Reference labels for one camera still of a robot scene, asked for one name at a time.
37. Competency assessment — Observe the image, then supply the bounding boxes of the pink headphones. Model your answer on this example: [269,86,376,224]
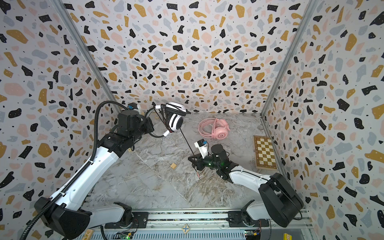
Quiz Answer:
[198,118,230,140]

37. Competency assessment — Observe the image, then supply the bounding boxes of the black headphone cable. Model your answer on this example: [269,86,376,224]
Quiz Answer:
[161,104,202,180]

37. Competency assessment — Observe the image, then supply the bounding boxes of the white black headphones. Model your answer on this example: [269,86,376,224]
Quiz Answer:
[145,102,191,139]

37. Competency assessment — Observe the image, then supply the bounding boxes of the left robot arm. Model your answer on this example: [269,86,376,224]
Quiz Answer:
[35,110,154,240]

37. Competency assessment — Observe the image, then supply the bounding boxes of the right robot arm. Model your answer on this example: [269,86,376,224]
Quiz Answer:
[188,139,304,228]

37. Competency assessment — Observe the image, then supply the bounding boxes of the wooden chessboard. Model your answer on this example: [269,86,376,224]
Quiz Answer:
[254,136,278,171]

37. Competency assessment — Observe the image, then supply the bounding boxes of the yellow block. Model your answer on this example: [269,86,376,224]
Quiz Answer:
[283,233,292,240]

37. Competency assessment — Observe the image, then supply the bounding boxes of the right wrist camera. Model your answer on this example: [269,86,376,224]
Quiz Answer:
[195,139,209,159]

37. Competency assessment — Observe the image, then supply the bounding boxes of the wooden tile on rail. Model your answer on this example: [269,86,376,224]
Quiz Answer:
[182,224,190,234]

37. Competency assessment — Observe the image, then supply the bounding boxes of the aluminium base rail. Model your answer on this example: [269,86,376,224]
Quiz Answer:
[91,208,317,240]

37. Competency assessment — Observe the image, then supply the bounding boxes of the wooden block at rail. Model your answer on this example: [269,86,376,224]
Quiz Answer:
[82,229,94,240]

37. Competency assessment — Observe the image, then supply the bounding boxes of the black corrugated cable conduit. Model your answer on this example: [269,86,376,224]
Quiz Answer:
[19,100,130,240]

